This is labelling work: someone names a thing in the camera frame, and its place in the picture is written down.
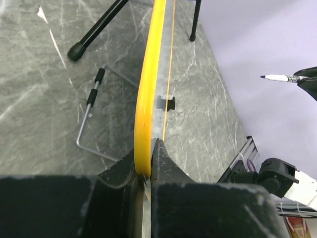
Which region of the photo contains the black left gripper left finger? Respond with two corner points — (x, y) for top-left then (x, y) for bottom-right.
(0, 152), (143, 238)

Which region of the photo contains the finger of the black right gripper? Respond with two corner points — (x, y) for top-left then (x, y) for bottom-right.
(297, 77), (317, 101)
(293, 66), (317, 77)

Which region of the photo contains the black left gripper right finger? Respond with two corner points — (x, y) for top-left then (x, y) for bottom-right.
(151, 139), (282, 238)

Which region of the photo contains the white blue whiteboard marker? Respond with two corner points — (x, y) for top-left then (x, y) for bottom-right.
(260, 74), (308, 83)

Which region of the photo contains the yellow framed whiteboard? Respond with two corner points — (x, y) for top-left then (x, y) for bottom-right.
(133, 0), (177, 238)

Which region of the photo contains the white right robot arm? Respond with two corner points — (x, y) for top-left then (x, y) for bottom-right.
(225, 67), (317, 210)

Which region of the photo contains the black whiteboard clip foot right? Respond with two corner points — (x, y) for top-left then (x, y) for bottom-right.
(156, 96), (176, 112)

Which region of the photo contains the yellow red labelled bottle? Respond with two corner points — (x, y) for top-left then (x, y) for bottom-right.
(285, 217), (311, 238)

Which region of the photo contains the black perforated music stand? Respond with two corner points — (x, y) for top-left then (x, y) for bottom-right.
(67, 0), (203, 61)

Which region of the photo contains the aluminium extrusion frame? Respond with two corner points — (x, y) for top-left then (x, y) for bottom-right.
(217, 136), (259, 183)

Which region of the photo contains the metal whiteboard stand wire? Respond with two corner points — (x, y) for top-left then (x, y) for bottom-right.
(76, 63), (139, 162)

